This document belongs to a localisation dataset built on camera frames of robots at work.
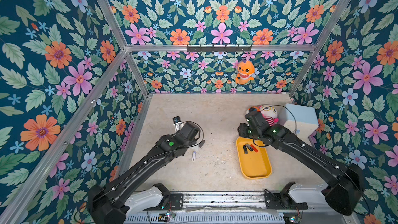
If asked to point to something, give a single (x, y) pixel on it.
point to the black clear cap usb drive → (245, 149)
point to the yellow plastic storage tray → (254, 158)
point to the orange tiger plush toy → (254, 108)
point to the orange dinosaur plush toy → (245, 70)
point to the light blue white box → (301, 121)
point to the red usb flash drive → (254, 148)
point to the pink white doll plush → (269, 113)
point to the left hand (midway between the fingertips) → (194, 136)
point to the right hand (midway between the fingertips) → (242, 128)
